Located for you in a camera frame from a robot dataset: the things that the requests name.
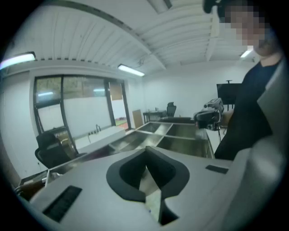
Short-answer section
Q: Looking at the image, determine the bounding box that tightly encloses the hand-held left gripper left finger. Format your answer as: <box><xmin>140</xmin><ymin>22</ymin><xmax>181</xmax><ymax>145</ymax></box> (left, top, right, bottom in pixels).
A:
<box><xmin>106</xmin><ymin>148</ymin><xmax>147</xmax><ymax>203</ymax></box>

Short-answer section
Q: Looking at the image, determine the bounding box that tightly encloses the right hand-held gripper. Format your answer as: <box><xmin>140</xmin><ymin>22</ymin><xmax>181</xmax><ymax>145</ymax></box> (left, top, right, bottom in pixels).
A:
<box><xmin>193</xmin><ymin>98</ymin><xmax>224</xmax><ymax>132</ymax></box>

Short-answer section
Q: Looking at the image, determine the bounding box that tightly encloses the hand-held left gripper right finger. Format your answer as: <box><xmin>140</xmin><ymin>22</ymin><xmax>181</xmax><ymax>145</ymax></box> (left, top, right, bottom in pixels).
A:
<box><xmin>145</xmin><ymin>146</ymin><xmax>190</xmax><ymax>226</ymax></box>

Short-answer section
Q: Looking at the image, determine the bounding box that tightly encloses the black monitor on stand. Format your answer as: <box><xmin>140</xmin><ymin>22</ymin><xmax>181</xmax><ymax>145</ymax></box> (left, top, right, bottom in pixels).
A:
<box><xmin>216</xmin><ymin>79</ymin><xmax>242</xmax><ymax>111</ymax></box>

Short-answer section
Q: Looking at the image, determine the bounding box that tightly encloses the person's black shirt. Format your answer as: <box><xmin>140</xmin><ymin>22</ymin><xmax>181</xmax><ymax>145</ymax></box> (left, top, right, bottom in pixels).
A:
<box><xmin>214</xmin><ymin>57</ymin><xmax>283</xmax><ymax>161</ymax></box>

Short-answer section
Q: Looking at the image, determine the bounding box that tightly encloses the black high-back office chair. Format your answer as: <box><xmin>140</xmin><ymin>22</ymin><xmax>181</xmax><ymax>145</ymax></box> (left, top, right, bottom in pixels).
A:
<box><xmin>166</xmin><ymin>102</ymin><xmax>177</xmax><ymax>118</ymax></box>

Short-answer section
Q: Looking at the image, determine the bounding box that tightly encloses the white counter with sink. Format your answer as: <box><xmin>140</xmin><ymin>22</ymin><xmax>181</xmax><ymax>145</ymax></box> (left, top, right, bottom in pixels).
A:
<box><xmin>74</xmin><ymin>125</ymin><xmax>126</xmax><ymax>154</ymax></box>

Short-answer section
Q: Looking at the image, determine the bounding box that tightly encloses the dark desk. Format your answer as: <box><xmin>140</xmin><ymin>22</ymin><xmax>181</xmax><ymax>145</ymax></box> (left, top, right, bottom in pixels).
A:
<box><xmin>142</xmin><ymin>110</ymin><xmax>167</xmax><ymax>124</ymax></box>

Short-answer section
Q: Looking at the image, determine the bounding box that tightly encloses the brown cardboard board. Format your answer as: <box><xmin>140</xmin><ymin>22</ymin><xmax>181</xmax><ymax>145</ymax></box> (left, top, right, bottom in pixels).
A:
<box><xmin>131</xmin><ymin>109</ymin><xmax>145</xmax><ymax>129</ymax></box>

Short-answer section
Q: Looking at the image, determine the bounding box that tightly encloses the black mesh office chair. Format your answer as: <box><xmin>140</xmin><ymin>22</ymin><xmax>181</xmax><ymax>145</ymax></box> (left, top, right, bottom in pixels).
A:
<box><xmin>34</xmin><ymin>131</ymin><xmax>88</xmax><ymax>169</ymax></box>

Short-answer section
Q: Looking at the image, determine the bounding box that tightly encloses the long ceiling light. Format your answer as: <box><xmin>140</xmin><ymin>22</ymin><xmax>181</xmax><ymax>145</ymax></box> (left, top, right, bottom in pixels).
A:
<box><xmin>117</xmin><ymin>64</ymin><xmax>145</xmax><ymax>78</ymax></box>
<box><xmin>0</xmin><ymin>51</ymin><xmax>37</xmax><ymax>71</ymax></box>
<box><xmin>240</xmin><ymin>49</ymin><xmax>254</xmax><ymax>59</ymax></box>

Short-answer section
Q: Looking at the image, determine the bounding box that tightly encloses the large black-framed window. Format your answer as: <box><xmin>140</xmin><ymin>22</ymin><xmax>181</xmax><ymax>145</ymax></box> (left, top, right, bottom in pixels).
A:
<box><xmin>33</xmin><ymin>74</ymin><xmax>132</xmax><ymax>138</ymax></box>

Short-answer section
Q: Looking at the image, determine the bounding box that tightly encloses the brown panel on window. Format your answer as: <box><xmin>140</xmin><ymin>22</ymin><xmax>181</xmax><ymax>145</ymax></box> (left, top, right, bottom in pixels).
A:
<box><xmin>109</xmin><ymin>81</ymin><xmax>123</xmax><ymax>101</ymax></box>

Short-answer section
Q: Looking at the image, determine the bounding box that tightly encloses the person's head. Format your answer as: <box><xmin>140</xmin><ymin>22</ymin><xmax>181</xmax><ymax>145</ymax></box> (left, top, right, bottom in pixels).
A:
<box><xmin>218</xmin><ymin>0</ymin><xmax>283</xmax><ymax>57</ymax></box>

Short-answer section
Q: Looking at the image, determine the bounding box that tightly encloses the ceiling air vent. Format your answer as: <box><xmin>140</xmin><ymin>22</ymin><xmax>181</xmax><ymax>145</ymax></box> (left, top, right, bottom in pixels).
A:
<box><xmin>146</xmin><ymin>0</ymin><xmax>173</xmax><ymax>14</ymax></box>

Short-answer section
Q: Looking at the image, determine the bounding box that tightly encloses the black head camera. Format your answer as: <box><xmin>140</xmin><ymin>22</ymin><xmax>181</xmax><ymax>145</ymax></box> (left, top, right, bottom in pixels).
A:
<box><xmin>202</xmin><ymin>0</ymin><xmax>226</xmax><ymax>14</ymax></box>

